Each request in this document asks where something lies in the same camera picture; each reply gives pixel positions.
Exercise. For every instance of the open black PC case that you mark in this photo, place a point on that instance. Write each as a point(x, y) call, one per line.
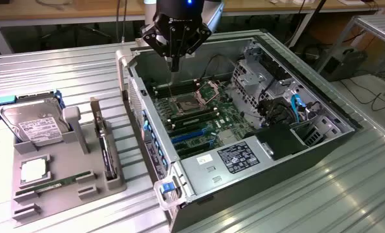
point(276, 182)

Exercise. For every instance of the metal socket cover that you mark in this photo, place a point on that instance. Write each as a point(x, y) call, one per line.
point(208, 92)

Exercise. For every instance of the grey power supply unit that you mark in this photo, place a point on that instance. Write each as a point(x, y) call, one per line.
point(199, 174)

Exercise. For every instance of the dark installed RAM stick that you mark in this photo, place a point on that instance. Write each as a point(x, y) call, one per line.
point(195, 119)

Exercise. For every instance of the low profile graphics card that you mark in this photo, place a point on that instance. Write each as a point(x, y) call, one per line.
point(106, 145)

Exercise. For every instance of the silver drive cage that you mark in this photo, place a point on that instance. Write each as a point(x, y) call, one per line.
point(247, 80)

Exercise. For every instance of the wooden desk with white frame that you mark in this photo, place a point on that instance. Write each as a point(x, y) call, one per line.
point(82, 12)

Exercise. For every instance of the black plastic air shroud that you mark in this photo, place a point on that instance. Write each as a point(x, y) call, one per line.
point(279, 143)

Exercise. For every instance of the hard disk with blue bracket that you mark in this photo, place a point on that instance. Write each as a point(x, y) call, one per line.
point(34, 121)

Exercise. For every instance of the CPU socket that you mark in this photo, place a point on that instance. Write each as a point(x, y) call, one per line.
point(188, 104)

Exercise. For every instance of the black expansion slot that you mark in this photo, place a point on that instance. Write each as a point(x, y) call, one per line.
point(192, 148)

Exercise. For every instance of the green motherboard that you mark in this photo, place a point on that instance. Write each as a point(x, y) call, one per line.
point(224, 116)

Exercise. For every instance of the blue expansion slot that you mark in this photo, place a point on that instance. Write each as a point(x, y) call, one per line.
point(187, 137)

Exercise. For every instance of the silver chipset heatsink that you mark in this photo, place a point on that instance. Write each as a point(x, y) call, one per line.
point(228, 137)

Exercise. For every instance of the blue case latch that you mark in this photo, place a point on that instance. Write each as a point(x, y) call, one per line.
point(167, 188)

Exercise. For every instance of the silver CPU chip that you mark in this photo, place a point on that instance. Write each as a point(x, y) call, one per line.
point(34, 171)

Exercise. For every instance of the green RAM stick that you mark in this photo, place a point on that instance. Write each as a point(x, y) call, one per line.
point(66, 180)

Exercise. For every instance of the black box on floor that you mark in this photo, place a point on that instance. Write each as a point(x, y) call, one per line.
point(344, 63)

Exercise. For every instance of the grey plastic parts rack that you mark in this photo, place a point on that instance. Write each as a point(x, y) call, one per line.
point(66, 165)

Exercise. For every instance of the metal slat side table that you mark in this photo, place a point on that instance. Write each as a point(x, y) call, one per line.
point(380, 26)

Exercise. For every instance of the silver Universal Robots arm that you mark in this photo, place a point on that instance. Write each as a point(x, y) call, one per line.
point(215, 12)

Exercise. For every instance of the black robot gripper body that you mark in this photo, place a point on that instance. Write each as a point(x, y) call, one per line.
point(179, 12)

